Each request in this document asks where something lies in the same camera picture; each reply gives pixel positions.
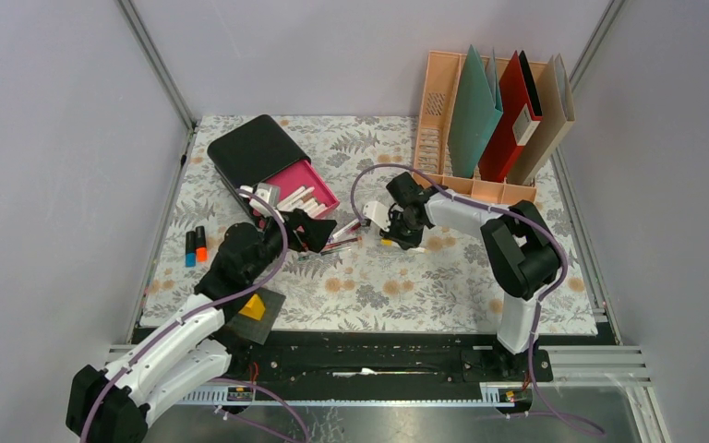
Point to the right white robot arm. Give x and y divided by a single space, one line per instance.
523 256

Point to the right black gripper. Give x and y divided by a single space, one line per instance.
403 243

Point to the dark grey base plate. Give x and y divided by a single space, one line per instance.
257 331

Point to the teal folder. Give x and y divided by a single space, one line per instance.
476 113

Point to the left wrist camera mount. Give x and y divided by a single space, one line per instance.
268 194

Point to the peach plastic file organizer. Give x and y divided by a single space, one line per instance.
431 153

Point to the purple capped white marker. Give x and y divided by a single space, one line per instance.
347 228

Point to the yellow white marker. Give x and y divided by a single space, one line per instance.
417 249

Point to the yellow toy block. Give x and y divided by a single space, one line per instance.
254 308

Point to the floral table mat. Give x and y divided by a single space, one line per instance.
446 286

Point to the orange highlighter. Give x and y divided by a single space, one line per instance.
201 249

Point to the blue highlighter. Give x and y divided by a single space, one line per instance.
190 249

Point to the red folder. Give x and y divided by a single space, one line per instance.
522 113

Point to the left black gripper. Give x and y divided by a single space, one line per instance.
314 234

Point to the black gel pen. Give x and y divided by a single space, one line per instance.
322 253

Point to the dark red gel pen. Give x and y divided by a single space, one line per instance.
339 244

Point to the black mounting rail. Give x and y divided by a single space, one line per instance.
379 366

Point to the black pink drawer box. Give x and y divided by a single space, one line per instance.
260 151

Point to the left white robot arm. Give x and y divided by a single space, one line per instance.
120 402

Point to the green capped white marker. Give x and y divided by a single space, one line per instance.
311 207

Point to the beige folder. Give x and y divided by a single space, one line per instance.
556 98

